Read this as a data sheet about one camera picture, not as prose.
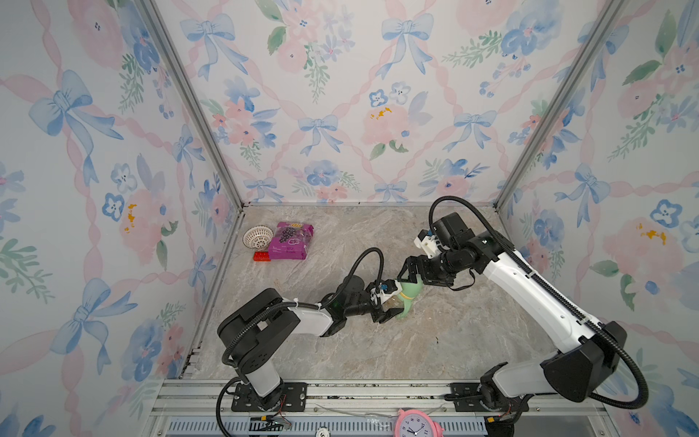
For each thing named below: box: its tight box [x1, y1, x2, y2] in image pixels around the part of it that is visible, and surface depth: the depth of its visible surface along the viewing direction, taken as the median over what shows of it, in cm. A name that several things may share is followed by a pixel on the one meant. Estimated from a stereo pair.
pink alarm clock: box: [394, 408, 445, 437], surface depth 69 cm
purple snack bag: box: [268, 222, 315, 261], surface depth 102 cm
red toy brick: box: [253, 251, 272, 263], surface depth 103 cm
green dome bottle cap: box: [399, 274, 423, 300], surface depth 73 cm
